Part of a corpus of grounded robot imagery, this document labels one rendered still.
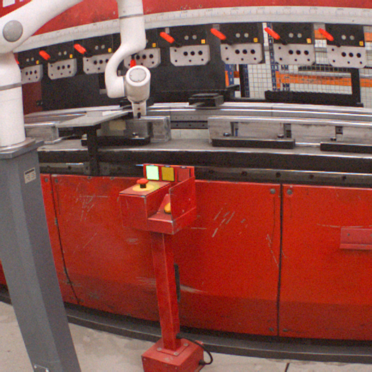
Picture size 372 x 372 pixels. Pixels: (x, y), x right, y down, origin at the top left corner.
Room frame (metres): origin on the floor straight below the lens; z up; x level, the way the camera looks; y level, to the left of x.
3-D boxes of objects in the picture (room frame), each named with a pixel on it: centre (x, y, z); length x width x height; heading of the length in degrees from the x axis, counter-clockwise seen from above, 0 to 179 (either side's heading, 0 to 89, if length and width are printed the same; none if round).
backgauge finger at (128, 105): (2.16, 0.23, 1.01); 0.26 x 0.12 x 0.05; 157
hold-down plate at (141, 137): (1.94, 0.27, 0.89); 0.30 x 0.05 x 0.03; 67
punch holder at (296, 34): (1.70, -0.43, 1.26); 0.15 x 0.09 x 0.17; 67
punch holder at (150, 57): (1.94, 0.13, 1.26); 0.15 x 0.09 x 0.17; 67
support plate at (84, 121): (1.88, 0.34, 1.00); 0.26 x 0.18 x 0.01; 157
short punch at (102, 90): (2.01, 0.28, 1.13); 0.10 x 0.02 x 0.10; 67
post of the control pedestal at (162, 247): (1.59, 0.09, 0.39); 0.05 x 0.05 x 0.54; 60
